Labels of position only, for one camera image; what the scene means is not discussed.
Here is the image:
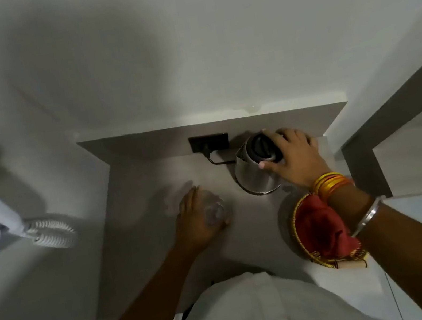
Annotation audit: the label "person's left hand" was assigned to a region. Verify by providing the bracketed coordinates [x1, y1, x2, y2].
[163, 180, 235, 258]

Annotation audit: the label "person's right hand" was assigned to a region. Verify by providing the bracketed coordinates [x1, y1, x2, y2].
[253, 118, 336, 197]

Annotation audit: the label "clear drinking glass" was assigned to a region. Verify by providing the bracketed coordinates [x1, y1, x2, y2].
[199, 187, 232, 229]

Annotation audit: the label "steel electric kettle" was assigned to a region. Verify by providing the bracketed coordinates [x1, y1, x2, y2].
[228, 128, 297, 200]

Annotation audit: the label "red cloth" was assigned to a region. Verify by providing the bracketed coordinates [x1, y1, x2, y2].
[290, 188, 363, 267]

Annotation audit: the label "person's left forearm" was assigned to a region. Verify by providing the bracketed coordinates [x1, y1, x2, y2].
[55, 242, 220, 320]

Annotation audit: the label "grey countertop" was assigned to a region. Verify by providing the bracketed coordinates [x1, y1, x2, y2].
[71, 122, 386, 320]

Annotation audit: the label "person's white garment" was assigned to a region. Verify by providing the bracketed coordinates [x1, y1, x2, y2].
[152, 249, 394, 320]

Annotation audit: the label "orange and yellow bangles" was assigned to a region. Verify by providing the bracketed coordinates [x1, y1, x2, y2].
[308, 168, 357, 204]

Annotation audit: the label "yellow wicker basket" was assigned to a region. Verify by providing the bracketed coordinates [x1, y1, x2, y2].
[285, 184, 372, 279]

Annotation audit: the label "dark grey door frame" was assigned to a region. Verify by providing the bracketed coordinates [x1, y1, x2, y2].
[325, 43, 422, 205]

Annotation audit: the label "black power cable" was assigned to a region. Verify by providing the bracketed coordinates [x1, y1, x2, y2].
[201, 140, 236, 169]

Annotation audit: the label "silver bracelet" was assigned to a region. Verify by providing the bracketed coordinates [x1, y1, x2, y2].
[345, 195, 390, 239]

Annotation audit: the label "black wall socket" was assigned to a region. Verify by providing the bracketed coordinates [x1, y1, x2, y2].
[188, 130, 231, 157]

